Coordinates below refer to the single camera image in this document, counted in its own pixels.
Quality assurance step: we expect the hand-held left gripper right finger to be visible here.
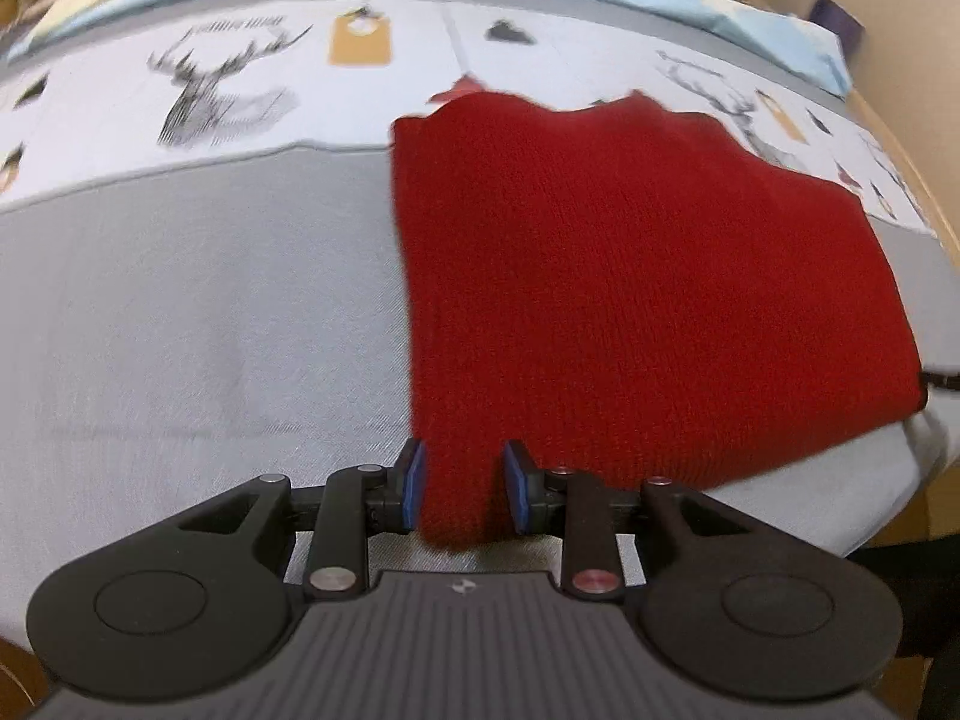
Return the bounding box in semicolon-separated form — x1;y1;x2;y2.
501;441;752;602

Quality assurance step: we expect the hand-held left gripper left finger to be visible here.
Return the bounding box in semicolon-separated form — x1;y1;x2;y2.
176;439;428;602

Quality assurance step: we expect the red knit sweater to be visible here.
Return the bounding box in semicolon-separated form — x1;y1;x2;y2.
390;88;926;551

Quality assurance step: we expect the purple box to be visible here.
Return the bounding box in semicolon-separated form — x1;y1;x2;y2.
806;0;865;53

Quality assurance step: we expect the wooden bed frame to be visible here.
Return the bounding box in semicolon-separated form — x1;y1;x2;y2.
846;82;960;260

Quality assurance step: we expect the deer print grey bed sheet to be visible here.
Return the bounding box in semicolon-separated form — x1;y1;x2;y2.
0;0;960;620

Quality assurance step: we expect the light blue pillow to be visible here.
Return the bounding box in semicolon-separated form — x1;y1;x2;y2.
7;0;853;95

